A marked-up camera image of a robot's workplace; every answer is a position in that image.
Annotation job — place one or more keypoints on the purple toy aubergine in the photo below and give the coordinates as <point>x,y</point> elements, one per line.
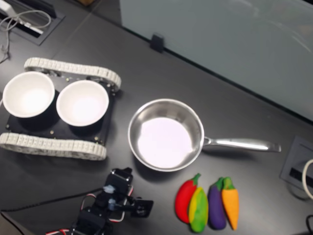
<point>215,208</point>

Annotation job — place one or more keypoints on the pale grey putty lump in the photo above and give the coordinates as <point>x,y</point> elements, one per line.
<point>108,189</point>

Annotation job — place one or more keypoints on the red toy chilli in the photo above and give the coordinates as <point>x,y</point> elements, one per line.
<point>183,200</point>

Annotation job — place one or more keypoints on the black vehicle with white tracks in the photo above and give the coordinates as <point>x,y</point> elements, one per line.
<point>49,144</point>

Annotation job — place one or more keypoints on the yellow green toy corn cob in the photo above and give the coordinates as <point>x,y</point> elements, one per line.
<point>199,213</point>

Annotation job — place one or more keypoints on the white bowl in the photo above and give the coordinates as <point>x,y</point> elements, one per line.
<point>28,94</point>
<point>82,102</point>

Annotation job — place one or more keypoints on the orange toy carrot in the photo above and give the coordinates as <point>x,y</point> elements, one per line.
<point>231,205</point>

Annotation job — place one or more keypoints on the black partition clip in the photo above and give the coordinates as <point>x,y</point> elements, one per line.
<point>156,41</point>

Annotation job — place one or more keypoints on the frosted glass partition panel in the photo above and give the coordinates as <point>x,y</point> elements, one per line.
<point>220,36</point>

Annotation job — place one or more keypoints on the white power adapter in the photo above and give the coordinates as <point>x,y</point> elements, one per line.
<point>6,7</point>

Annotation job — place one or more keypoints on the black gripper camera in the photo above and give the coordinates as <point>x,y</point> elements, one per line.
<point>144,206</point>

